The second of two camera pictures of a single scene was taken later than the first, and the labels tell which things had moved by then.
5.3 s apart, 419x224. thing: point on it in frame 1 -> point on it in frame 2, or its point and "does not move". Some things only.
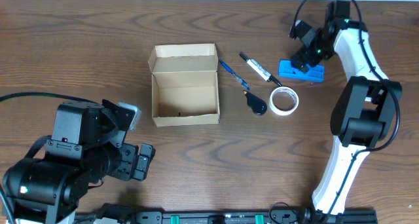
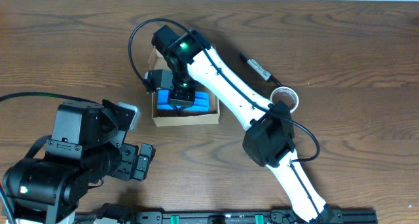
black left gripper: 126,167 does not move
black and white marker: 260,69 does not move
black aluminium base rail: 229,217 does not move
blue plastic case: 315,73 -> 201,101
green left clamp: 175,219 does not move
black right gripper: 311,58 -> 185,99
